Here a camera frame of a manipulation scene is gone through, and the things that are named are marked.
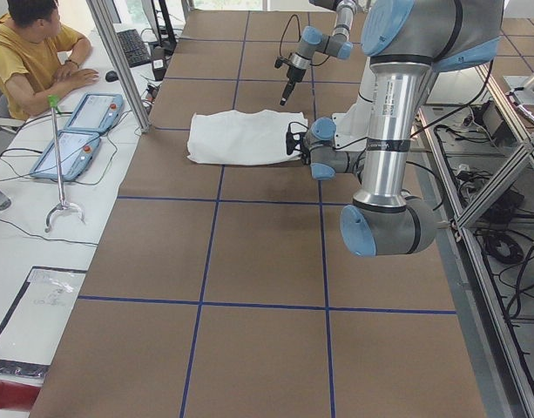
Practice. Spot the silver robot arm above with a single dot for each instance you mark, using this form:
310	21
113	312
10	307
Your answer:
336	44
407	43

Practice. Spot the metal reacher grabber stick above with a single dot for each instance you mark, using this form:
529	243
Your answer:
63	204

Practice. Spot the black computer mouse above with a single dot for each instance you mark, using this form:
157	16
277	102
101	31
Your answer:
111	76

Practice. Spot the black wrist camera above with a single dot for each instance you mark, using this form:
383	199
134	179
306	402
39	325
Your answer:
293	140
280	61

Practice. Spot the aluminium frame post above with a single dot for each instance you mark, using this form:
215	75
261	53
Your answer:
103	20

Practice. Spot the upper blue teach pendant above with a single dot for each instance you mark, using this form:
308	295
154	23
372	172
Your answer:
95	112

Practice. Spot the person in yellow shirt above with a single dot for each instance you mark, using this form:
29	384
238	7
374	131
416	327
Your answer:
40	57

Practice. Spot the white long sleeve printed shirt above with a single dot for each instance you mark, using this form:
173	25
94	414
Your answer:
238	138

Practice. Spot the lower blue teach pendant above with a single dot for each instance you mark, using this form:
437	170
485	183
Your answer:
77	150

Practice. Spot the black keyboard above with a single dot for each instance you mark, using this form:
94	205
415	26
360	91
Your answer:
134	48

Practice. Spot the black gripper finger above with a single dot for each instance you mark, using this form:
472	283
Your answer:
289	88

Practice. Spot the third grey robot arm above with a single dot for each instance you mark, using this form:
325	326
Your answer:
521	94

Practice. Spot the white camera mast pedestal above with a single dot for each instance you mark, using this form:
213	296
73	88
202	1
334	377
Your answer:
352	126

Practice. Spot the clear plastic document sleeve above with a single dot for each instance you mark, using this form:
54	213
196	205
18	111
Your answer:
33	325

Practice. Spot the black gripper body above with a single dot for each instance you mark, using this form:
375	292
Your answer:
300	145
293	75

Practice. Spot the blue teach pendant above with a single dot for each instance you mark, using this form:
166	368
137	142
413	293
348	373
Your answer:
95	112
77	150

